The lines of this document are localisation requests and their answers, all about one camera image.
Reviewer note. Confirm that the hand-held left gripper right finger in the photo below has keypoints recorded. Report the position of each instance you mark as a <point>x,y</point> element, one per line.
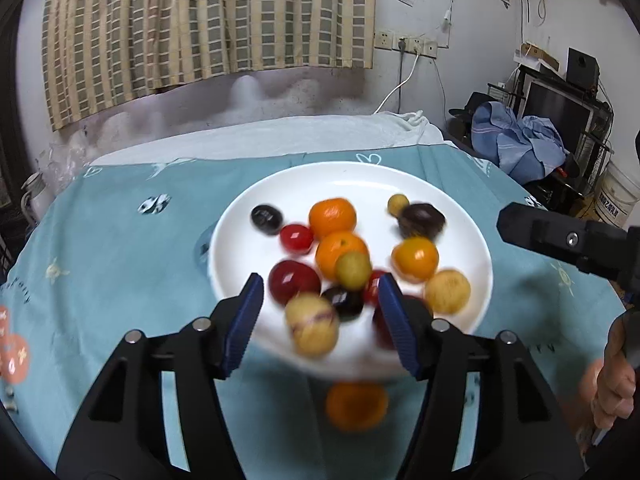
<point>397,325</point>

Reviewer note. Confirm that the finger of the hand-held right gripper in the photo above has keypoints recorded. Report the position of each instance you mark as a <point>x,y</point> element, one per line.
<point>545,235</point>

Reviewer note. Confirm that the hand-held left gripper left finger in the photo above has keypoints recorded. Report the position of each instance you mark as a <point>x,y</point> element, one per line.
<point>245,320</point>

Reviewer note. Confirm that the bright red plum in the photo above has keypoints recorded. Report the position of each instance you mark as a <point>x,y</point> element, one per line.
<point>296,238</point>
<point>372,285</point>

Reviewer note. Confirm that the dark purple plum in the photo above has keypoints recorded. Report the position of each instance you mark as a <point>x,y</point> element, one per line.
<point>345,302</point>
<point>266,219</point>

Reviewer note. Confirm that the large yellow fruit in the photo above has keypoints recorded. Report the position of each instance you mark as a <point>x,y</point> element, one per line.
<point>447,291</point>

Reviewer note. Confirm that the purple-striped yellow fruit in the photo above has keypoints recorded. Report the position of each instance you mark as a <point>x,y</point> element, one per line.
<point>312,325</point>

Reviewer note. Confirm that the small yellow-green fruit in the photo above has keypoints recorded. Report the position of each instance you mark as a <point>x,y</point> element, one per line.
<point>353,270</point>
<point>398,204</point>

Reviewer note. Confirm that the white oval plate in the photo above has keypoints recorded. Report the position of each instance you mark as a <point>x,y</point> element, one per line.
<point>235,240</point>

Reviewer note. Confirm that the wrinkled dark passion fruit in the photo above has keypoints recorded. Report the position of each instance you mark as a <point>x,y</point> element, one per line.
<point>421,220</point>

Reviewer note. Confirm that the person's right hand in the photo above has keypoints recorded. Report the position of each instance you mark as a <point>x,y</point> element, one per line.
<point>607,395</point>

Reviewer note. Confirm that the small orange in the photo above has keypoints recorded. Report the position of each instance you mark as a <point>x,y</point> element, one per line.
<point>414,258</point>

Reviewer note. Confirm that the white plastic bucket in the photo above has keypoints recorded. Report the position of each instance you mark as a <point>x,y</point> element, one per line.
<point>617,195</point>

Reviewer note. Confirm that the blue clothes pile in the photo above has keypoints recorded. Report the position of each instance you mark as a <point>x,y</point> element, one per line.
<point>515,145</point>

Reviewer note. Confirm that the black metal rack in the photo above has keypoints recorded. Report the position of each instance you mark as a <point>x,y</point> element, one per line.
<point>597,150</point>

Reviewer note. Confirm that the black monitor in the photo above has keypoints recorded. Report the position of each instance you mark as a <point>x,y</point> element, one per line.
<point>555,110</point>

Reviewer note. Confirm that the teal printed tablecloth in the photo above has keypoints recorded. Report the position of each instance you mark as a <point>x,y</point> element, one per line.
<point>125,240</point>

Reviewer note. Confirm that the black hat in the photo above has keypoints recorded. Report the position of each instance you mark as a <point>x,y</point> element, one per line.
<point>475,105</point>

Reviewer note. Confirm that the black speaker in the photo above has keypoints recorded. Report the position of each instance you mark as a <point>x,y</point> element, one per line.
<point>582,66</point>

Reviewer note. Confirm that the cardboard box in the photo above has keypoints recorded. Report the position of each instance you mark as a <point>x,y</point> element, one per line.
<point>540,55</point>

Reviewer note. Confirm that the white sheet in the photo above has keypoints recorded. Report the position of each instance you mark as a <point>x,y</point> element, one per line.
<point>300,135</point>

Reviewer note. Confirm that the clear plastic bag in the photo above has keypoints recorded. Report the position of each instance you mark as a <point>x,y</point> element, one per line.
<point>65,157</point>

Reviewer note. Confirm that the white kettle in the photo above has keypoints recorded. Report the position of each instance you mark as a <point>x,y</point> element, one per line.
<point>36,195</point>

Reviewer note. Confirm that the striped checked curtain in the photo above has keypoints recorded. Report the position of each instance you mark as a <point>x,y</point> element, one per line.
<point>200,20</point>

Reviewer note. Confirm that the white wall socket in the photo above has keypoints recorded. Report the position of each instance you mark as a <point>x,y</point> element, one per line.
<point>428,48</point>
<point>407,45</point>
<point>384,40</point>

